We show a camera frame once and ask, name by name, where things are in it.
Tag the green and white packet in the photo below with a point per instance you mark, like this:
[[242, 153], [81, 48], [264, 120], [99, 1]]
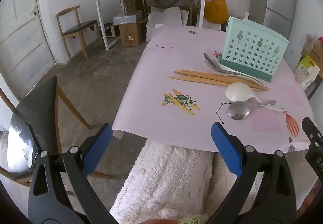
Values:
[[306, 72]]

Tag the yellow plastic bag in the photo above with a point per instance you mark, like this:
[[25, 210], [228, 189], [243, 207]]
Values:
[[215, 10]]

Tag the white round rice spoon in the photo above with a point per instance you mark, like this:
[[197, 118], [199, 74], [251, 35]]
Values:
[[238, 91]]

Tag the open cardboard box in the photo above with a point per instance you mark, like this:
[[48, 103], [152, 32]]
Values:
[[316, 53]]

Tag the white sack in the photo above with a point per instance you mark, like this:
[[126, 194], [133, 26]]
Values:
[[164, 18]]

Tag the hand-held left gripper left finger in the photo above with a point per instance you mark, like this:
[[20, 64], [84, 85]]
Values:
[[97, 148]]

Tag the white plastic spoon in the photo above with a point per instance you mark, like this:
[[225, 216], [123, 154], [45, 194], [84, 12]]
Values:
[[227, 72]]

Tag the wooden chair with dark seat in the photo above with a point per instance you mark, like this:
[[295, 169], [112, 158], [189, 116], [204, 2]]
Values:
[[80, 25]]

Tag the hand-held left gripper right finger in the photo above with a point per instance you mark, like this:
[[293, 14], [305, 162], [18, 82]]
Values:
[[227, 148]]

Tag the plastic-wrapped flat box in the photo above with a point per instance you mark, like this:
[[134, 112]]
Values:
[[127, 18]]

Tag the black-seat wooden chair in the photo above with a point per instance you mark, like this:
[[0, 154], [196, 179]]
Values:
[[37, 113]]

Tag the white fluffy clothing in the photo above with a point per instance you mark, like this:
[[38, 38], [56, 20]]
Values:
[[164, 176]]

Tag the short round metal spoon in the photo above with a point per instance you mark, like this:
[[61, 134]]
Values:
[[238, 111]]

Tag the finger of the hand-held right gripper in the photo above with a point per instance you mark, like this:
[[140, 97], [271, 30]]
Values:
[[312, 131]]

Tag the white panel door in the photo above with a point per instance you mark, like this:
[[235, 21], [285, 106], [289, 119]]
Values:
[[22, 37]]

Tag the brown cardboard box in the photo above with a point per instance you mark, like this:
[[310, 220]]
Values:
[[131, 34]]

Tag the small white appliance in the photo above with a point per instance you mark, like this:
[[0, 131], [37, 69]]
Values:
[[108, 30]]

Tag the teal star-hole utensil holder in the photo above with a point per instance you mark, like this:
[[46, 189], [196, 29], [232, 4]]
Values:
[[252, 49]]

